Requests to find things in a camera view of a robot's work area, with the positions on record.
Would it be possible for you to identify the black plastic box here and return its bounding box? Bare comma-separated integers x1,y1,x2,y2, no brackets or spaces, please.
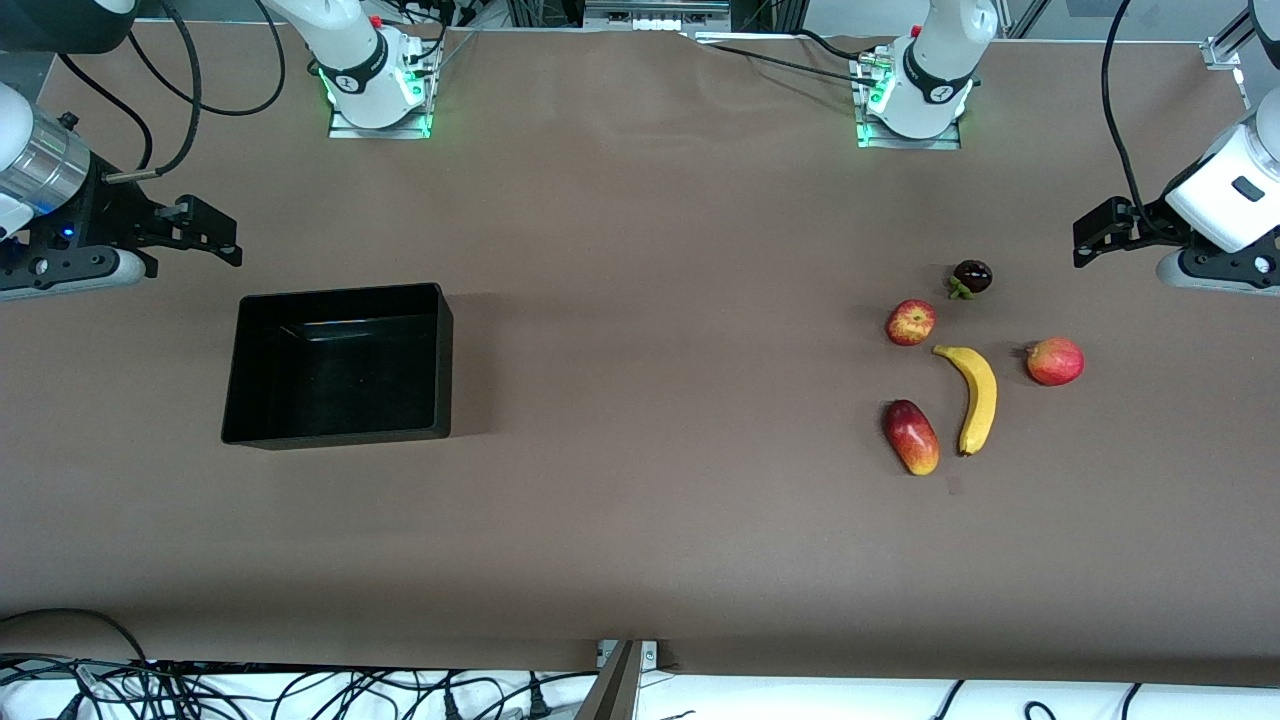
221,283,454,448

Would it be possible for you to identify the yellow banana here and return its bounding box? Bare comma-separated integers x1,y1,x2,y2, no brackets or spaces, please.
932,344,998,457

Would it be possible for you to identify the small red yellow apple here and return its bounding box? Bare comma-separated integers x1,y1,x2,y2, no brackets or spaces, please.
886,299,938,347

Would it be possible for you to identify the round red fruit with stem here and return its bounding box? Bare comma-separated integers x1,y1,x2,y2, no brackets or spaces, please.
1025,337,1086,387

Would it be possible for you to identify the dark purple mangosteen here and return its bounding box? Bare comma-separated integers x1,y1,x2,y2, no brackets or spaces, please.
948,259,994,301

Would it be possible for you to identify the red yellow mango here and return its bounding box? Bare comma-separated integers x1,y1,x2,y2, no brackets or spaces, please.
882,400,941,477

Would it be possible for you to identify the white power strip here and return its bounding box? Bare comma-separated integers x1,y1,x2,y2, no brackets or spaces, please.
585,0,732,33

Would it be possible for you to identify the dark metal beam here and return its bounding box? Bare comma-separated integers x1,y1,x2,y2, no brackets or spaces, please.
575,641,641,720

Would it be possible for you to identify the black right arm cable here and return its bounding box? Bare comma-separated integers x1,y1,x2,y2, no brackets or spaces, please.
58,0,288,185

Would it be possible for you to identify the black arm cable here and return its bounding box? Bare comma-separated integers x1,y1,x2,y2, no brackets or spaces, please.
58,0,288,185
1101,0,1179,239

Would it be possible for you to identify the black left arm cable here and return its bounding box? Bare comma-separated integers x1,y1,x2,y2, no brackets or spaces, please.
1101,0,1179,239

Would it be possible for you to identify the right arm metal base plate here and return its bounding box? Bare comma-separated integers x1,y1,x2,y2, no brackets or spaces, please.
328,35,437,140

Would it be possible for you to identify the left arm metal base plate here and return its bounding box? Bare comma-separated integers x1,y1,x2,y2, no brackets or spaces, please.
853,50,963,151

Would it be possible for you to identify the black cable on table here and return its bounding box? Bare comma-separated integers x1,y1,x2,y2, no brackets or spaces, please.
700,42,871,81
795,28,881,63

